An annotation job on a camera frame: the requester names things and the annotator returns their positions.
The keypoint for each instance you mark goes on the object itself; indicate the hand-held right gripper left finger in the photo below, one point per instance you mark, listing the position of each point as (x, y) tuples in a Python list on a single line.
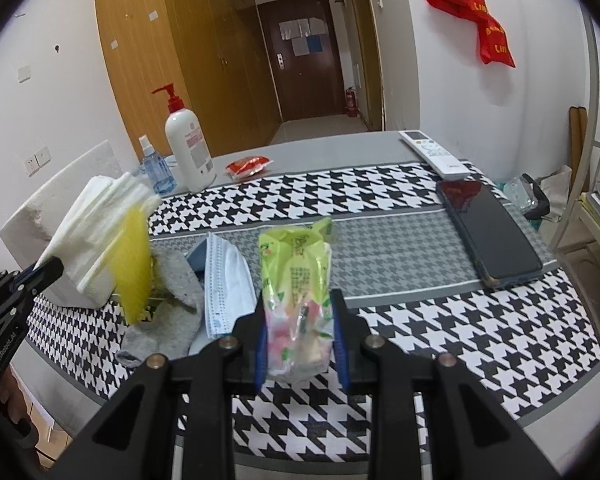
[(261, 355)]

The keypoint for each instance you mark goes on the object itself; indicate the red fire extinguisher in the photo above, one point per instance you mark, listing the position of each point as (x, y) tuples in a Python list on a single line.
[(351, 102)]

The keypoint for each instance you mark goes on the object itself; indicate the clear plastic bag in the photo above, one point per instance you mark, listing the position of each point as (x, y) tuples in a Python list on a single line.
[(519, 192)]

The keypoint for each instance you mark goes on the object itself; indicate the white pump bottle red cap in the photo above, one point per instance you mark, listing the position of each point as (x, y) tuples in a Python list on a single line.
[(187, 152)]

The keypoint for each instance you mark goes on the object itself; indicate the houndstooth tablecloth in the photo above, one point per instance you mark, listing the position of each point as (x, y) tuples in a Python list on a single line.
[(480, 340)]

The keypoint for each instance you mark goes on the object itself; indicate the blue face mask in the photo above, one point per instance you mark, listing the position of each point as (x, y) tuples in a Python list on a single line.
[(222, 290)]

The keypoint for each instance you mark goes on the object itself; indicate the wooden side door frame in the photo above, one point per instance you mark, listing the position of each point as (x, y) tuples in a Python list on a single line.
[(367, 50)]

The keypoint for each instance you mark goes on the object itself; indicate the blue paper notice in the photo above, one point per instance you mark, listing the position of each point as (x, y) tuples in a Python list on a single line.
[(307, 45)]

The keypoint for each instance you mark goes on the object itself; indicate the yellow foam net sleeve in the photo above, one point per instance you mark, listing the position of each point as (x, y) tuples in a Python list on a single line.
[(132, 265)]

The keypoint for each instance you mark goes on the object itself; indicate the white wall socket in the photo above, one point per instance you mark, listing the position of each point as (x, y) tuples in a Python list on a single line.
[(37, 160)]

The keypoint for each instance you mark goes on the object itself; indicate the small white cup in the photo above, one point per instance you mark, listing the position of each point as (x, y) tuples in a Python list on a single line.
[(156, 170)]

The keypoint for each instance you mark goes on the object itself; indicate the red plastic bag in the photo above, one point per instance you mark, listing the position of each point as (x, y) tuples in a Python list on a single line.
[(472, 5)]

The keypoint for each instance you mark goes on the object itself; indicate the white wall switch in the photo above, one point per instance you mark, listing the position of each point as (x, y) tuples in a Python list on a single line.
[(24, 73)]

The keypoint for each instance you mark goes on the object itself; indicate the white paper notice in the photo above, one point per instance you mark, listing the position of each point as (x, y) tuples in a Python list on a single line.
[(300, 28)]

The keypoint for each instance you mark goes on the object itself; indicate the black smartphone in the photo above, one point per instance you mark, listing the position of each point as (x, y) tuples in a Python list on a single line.
[(490, 232)]

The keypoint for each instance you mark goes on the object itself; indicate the dark brown door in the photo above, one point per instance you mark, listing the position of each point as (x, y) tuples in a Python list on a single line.
[(305, 80)]

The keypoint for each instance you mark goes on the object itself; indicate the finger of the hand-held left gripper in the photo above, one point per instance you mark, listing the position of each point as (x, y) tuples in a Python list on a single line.
[(42, 271)]

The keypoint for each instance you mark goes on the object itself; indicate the green plastic snack packet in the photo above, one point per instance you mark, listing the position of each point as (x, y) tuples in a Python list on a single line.
[(295, 305)]

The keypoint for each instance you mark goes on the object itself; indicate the grey sock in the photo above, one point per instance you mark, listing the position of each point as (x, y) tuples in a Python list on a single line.
[(172, 320)]

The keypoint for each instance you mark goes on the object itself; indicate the red sachet packet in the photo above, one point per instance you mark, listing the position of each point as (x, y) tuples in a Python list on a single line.
[(247, 166)]

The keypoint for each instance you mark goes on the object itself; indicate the wooden wardrobe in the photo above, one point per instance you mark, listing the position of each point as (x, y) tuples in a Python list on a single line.
[(180, 60)]

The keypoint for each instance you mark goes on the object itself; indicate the person's left hand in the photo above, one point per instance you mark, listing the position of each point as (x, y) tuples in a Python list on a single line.
[(14, 400)]

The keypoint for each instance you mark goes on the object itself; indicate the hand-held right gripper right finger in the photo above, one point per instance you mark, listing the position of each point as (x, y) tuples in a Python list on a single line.
[(340, 345)]

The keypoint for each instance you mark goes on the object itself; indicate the white remote control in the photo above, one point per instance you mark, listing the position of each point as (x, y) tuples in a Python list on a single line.
[(435, 155)]

